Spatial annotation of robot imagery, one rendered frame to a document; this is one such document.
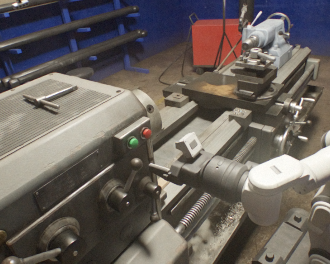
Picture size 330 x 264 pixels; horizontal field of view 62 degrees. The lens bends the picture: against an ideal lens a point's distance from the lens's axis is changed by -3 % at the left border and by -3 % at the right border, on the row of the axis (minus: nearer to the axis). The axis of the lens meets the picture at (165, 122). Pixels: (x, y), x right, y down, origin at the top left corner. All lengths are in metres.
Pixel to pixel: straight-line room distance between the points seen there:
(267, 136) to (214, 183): 1.08
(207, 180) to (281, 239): 1.32
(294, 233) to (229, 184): 1.37
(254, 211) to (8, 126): 0.63
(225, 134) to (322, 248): 0.75
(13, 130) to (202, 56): 3.94
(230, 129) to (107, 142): 0.91
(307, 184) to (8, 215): 0.61
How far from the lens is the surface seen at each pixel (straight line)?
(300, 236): 1.93
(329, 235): 1.61
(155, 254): 1.04
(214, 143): 1.43
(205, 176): 0.60
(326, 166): 0.65
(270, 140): 1.67
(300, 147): 2.95
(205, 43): 4.45
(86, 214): 0.79
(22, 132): 0.76
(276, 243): 1.86
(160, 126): 1.15
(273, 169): 0.58
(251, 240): 2.09
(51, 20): 4.41
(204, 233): 1.59
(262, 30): 2.26
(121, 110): 0.80
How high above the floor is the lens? 1.66
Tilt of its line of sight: 30 degrees down
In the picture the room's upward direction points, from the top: 7 degrees counter-clockwise
